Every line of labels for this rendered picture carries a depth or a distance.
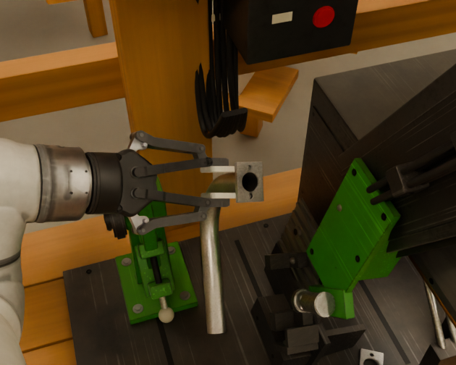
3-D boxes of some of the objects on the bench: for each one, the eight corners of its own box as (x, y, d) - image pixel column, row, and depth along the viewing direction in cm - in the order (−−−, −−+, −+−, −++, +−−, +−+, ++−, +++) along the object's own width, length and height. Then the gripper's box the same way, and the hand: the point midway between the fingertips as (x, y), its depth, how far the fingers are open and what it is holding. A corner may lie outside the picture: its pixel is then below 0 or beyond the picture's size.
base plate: (664, 301, 110) (670, 295, 109) (98, 497, 87) (95, 492, 85) (523, 157, 137) (527, 151, 136) (64, 277, 114) (62, 270, 112)
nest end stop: (303, 344, 100) (318, 349, 95) (273, 349, 97) (287, 354, 93) (303, 337, 100) (318, 342, 95) (272, 342, 97) (286, 347, 93)
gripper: (93, 252, 64) (265, 240, 77) (91, 112, 65) (262, 123, 77) (74, 247, 71) (236, 237, 83) (72, 121, 71) (233, 129, 84)
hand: (228, 182), depth 78 cm, fingers closed on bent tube, 3 cm apart
